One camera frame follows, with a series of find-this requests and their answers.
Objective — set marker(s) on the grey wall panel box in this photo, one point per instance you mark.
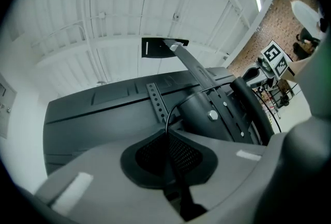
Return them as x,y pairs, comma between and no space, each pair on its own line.
6,106

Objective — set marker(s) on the black TV stand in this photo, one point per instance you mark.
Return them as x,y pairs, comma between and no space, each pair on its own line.
199,114

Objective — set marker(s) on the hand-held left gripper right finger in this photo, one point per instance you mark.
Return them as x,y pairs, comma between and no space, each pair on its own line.
227,173

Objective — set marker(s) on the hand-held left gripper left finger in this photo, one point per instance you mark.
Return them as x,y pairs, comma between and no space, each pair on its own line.
103,179

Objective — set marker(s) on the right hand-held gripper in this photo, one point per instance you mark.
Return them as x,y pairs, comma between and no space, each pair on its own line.
274,57

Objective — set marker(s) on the white ceiling dome camera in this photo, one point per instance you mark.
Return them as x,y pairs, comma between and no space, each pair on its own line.
176,16

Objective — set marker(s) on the large black television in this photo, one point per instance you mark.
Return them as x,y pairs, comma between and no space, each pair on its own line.
103,114

